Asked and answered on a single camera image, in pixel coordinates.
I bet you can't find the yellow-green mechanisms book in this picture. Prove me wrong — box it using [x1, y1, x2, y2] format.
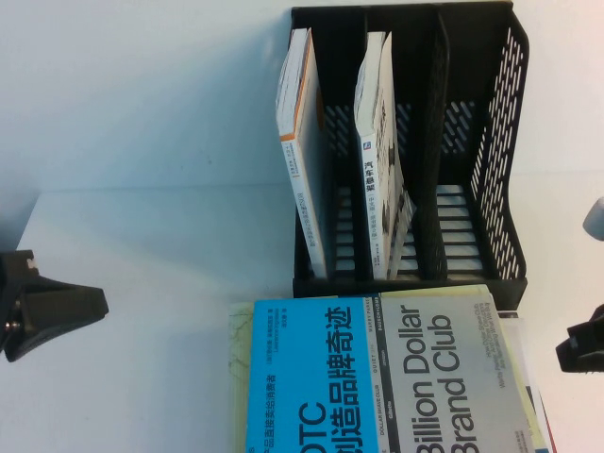
[227, 282, 545, 453]

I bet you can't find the white book with red stripe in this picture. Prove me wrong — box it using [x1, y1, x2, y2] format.
[495, 310, 559, 453]

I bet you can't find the black mesh book stand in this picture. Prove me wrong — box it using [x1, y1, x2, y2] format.
[289, 1, 529, 299]

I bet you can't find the white spine dark cover book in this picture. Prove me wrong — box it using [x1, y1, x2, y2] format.
[353, 30, 417, 280]

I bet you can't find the blue and grey paperback book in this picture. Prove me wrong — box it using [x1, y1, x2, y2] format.
[245, 291, 533, 453]

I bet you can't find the white book with orange spine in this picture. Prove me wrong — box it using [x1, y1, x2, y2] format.
[276, 27, 328, 279]

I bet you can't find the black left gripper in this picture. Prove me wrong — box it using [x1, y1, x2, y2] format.
[0, 249, 109, 363]

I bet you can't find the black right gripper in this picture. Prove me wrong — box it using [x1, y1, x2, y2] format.
[555, 304, 604, 377]

